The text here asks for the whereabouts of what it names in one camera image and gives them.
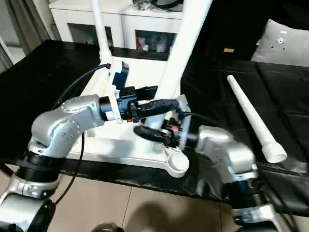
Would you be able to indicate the white plastic table top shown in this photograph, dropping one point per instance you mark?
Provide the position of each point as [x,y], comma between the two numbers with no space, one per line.
[116,149]

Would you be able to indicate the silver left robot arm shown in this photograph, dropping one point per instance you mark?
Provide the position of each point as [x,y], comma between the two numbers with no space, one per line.
[62,120]

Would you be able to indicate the white plastic table leg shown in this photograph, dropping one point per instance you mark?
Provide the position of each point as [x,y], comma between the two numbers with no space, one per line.
[100,31]
[253,116]
[183,43]

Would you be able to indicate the tall white jar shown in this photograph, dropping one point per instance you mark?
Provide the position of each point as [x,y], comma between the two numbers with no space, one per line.
[159,47]

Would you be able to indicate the white glass-door cabinet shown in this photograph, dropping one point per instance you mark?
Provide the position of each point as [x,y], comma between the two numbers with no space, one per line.
[79,17]

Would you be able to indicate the grey printed cushion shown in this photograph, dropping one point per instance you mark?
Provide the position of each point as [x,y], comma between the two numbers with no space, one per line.
[282,46]

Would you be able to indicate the grey curtain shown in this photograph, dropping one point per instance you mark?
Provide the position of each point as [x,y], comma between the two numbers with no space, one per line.
[31,24]

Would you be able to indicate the black work mat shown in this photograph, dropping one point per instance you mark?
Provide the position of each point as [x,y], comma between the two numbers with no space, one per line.
[265,91]

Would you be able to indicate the black tall furniture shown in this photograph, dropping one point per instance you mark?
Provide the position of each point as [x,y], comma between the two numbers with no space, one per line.
[229,24]

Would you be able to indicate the small white cup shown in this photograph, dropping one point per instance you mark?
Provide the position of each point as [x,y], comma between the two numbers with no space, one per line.
[145,47]

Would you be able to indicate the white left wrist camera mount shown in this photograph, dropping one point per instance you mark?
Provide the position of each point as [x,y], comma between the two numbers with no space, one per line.
[114,82]

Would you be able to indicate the small yellow label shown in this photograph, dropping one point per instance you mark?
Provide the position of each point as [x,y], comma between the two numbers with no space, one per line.
[228,50]

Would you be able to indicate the dark crumpled cloth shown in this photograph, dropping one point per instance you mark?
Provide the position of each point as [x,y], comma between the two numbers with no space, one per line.
[142,4]

